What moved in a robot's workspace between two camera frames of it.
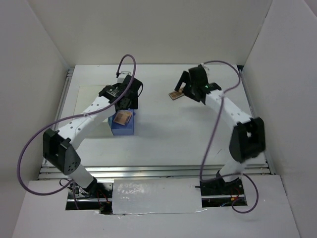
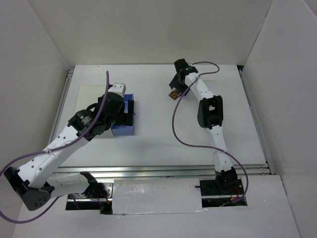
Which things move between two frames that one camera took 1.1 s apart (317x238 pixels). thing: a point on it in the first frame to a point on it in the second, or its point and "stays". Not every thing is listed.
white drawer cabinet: (86, 95) stays
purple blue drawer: (118, 129) stays
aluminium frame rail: (171, 171) stays
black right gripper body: (189, 90) to (177, 83)
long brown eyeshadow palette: (174, 94) stays
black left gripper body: (132, 104) to (115, 118)
